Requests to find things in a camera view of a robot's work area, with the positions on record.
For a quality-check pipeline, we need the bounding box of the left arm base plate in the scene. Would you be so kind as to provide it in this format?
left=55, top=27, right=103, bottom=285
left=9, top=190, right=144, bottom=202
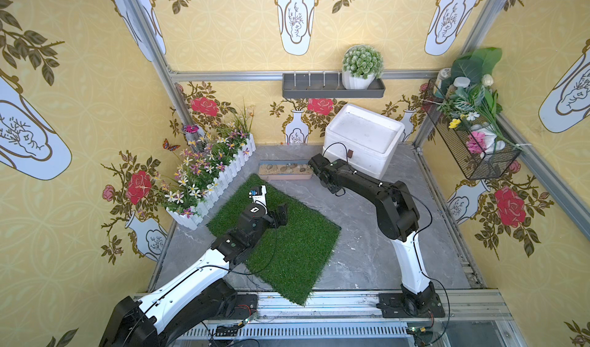
left=216, top=293, right=258, bottom=320

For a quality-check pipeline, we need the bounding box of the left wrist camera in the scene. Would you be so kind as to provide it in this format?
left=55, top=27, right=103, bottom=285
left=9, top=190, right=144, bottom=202
left=249, top=185, right=267, bottom=211

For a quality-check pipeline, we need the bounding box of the potted green succulent plant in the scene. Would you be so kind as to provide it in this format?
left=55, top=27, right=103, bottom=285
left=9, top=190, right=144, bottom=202
left=342, top=44, right=384, bottom=90

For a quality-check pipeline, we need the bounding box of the small circuit board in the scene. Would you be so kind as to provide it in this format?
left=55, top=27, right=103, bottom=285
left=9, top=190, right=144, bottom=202
left=212, top=313, right=258, bottom=337

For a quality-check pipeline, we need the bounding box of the artificial flower bouquet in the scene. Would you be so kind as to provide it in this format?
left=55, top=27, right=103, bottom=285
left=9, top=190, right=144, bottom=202
left=434, top=47, right=522, bottom=157

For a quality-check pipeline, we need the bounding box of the green artificial grass mat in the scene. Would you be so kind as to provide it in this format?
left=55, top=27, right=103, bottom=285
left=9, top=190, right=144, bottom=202
left=207, top=174, right=340, bottom=306

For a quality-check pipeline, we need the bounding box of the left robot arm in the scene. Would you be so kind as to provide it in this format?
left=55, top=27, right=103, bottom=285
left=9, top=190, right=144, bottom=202
left=99, top=202, right=288, bottom=346

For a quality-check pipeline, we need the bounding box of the white fence flower planter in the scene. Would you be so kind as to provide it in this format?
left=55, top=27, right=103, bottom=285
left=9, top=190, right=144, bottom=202
left=158, top=107, right=256, bottom=230

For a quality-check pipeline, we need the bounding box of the grey wall shelf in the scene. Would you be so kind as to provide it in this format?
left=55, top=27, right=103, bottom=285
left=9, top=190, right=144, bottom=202
left=282, top=72, right=386, bottom=99

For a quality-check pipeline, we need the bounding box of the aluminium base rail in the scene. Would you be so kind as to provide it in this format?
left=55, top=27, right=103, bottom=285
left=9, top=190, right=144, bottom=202
left=175, top=290, right=526, bottom=346

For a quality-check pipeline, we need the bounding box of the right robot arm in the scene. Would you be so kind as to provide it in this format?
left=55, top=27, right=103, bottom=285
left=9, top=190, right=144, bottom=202
left=308, top=154, right=436, bottom=307

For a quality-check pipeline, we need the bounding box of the black wire basket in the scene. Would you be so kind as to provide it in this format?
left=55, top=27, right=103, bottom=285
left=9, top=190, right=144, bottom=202
left=423, top=80, right=522, bottom=180

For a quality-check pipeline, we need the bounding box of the tray of pebbles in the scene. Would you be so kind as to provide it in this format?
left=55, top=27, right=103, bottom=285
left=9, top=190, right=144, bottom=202
left=258, top=160, right=313, bottom=180

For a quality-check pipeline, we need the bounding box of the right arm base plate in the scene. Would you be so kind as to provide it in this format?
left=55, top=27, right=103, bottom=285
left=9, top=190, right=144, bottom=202
left=376, top=293, right=446, bottom=319

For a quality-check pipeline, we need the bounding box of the white three-drawer cabinet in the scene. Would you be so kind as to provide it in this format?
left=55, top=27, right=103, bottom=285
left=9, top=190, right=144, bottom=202
left=324, top=104, right=405, bottom=179

